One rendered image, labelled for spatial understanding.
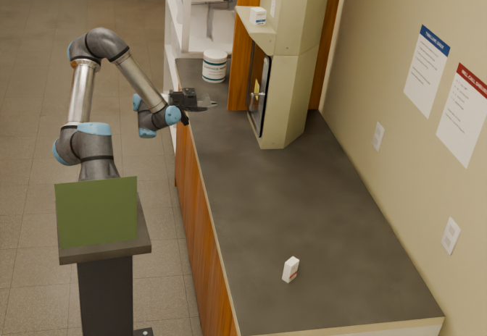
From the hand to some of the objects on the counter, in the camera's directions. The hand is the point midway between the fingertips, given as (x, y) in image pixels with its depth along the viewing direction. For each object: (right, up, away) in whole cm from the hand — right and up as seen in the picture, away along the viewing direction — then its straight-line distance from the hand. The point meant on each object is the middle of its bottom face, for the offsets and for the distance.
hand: (214, 105), depth 257 cm
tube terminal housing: (+30, -10, +27) cm, 42 cm away
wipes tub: (-4, +21, +70) cm, 73 cm away
